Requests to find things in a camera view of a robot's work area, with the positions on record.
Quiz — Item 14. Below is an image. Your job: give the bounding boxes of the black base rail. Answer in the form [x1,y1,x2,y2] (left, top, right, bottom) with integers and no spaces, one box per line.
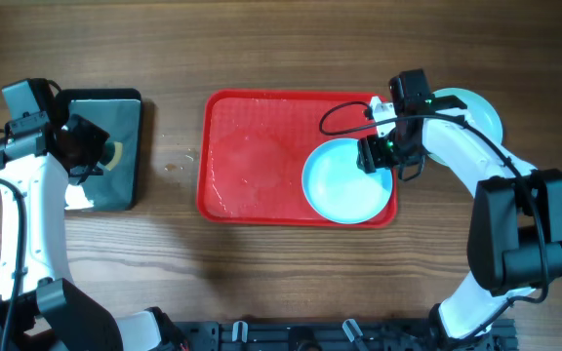
[162,319,519,351]

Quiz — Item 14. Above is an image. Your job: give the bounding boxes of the teal plate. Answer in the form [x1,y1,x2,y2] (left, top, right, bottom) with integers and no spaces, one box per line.
[301,137,394,225]
[433,88,503,144]

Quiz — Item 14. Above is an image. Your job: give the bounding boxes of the green yellow sponge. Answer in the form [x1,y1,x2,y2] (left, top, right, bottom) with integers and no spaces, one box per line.
[100,141,123,171]

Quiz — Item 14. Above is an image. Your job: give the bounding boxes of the teal plate top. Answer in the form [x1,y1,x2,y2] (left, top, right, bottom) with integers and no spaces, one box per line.
[433,88,503,144]

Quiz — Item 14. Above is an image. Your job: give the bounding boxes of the black water tray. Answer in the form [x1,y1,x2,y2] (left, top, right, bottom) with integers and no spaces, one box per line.
[56,88,143,212]

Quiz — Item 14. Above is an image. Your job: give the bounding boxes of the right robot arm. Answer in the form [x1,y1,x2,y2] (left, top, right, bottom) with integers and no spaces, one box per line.
[358,108,562,349]

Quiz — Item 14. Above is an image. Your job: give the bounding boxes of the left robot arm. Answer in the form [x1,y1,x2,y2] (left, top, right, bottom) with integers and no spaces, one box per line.
[0,113,184,350]

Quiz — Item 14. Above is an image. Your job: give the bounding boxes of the red plastic tray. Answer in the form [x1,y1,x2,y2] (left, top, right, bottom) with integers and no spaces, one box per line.
[196,89,372,227]

